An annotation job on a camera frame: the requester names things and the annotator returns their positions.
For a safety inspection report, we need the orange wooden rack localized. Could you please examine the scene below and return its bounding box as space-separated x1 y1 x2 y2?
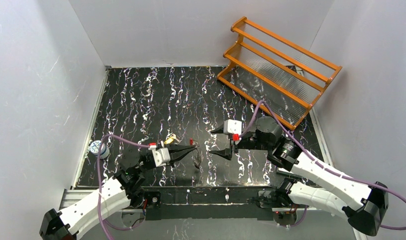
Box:
217 16 342 130

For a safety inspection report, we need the white red keyring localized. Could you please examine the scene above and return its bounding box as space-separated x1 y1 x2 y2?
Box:
189 138 203 169

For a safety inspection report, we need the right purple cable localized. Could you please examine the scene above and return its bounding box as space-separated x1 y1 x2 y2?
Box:
241 100 406 231

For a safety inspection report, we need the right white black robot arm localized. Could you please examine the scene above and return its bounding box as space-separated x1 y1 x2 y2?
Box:
210 116 389 237

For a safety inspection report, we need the aluminium frame rail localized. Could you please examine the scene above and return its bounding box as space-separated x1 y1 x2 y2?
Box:
58 187 360 213

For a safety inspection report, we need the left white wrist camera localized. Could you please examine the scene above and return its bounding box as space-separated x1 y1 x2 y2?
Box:
148 142 170 168

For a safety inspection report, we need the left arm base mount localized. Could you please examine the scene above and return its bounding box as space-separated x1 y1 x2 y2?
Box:
126 190 161 211

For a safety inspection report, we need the small blue white jar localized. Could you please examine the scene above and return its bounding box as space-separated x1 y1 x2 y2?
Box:
89 140 110 159

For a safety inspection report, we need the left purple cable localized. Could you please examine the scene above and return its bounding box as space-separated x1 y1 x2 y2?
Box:
96 133 152 240

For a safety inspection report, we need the purple cable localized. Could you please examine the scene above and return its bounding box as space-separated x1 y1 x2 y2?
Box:
96 133 152 240
241 100 406 231

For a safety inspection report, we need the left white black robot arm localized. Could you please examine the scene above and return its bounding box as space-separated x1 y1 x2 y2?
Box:
39 143 197 240

